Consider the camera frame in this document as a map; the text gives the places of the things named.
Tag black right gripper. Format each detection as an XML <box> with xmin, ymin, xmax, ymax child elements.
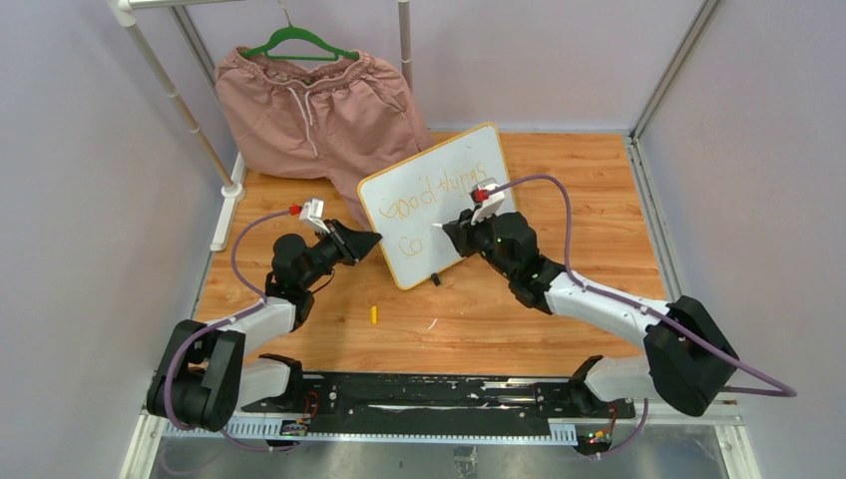
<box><xmin>444</xmin><ymin>205</ymin><xmax>517</xmax><ymax>281</ymax></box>

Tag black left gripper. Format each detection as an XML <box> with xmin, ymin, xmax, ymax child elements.
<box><xmin>299</xmin><ymin>221</ymin><xmax>382</xmax><ymax>290</ymax></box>

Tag yellow-framed whiteboard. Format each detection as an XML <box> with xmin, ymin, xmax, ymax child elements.
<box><xmin>357</xmin><ymin>123</ymin><xmax>510</xmax><ymax>290</ymax></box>

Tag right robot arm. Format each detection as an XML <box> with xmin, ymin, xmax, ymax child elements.
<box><xmin>441</xmin><ymin>210</ymin><xmax>738</xmax><ymax>417</ymax></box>

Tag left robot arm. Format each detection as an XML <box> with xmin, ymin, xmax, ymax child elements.
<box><xmin>145</xmin><ymin>220</ymin><xmax>382</xmax><ymax>432</ymax></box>

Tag pink shorts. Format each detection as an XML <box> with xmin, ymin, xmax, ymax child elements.
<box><xmin>215</xmin><ymin>47</ymin><xmax>434</xmax><ymax>229</ymax></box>

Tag green clothes hanger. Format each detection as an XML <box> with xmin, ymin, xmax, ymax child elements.
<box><xmin>240</xmin><ymin>4</ymin><xmax>360</xmax><ymax>62</ymax></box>

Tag white clothes rack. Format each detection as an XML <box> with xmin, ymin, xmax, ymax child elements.
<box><xmin>107</xmin><ymin>0</ymin><xmax>412</xmax><ymax>252</ymax></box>

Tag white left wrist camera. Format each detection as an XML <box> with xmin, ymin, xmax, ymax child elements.
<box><xmin>298</xmin><ymin>198</ymin><xmax>329</xmax><ymax>235</ymax></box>

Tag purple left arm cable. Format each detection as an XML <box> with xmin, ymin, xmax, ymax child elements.
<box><xmin>163</xmin><ymin>206</ymin><xmax>302</xmax><ymax>454</ymax></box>

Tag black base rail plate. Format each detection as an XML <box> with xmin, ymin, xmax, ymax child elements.
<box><xmin>237</xmin><ymin>371</ymin><xmax>635</xmax><ymax>445</ymax></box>

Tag aluminium frame post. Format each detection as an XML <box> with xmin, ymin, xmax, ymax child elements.
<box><xmin>624</xmin><ymin>0</ymin><xmax>723</xmax><ymax>298</ymax></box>

